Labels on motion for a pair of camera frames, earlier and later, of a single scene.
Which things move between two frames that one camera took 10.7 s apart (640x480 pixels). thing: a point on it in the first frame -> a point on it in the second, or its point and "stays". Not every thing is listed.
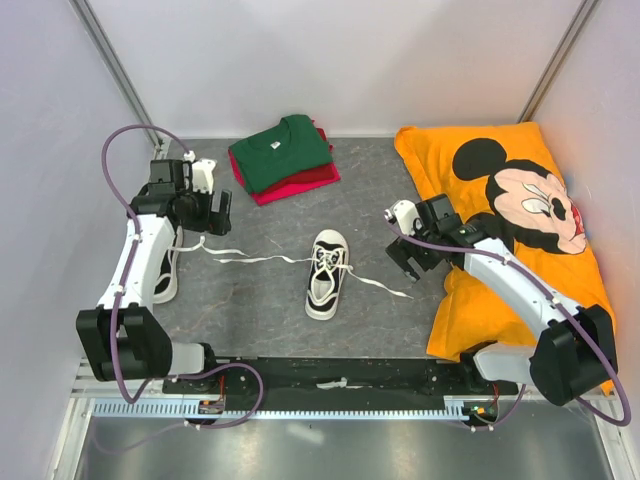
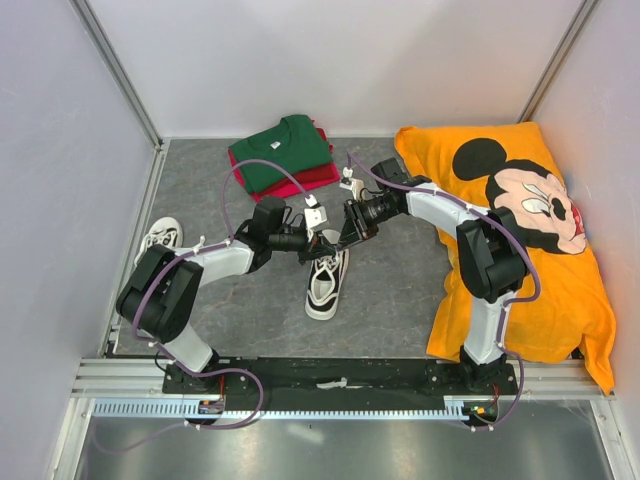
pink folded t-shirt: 263,199 stays
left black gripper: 216,223 -> 319,248
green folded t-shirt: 295,147 stays
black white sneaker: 329,262 stays
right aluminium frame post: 558,59 stays
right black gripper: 400,251 -> 353,207
